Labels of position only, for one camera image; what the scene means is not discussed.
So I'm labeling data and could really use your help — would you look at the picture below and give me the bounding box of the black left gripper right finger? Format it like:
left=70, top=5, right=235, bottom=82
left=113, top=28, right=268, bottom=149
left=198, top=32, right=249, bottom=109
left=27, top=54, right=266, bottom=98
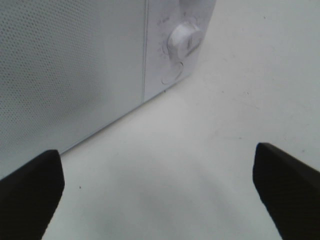
left=252, top=142, right=320, bottom=240

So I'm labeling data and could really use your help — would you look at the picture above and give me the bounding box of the white timer knob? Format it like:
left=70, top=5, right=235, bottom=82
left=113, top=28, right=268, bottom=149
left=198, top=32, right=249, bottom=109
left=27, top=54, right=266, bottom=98
left=167, top=21, right=204, bottom=60

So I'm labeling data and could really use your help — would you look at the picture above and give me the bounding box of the white microwave oven body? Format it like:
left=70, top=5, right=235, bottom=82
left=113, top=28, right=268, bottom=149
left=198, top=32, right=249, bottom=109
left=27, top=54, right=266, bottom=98
left=144, top=0, right=216, bottom=101

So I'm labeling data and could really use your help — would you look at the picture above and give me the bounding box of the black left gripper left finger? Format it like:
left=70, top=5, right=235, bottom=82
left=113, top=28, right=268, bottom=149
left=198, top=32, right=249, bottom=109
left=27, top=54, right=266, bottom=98
left=0, top=149, right=65, bottom=240

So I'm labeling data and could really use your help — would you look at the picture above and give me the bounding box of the white round door button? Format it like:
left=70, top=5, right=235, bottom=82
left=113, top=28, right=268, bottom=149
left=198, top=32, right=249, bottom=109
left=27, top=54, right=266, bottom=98
left=161, top=62, right=184, bottom=85

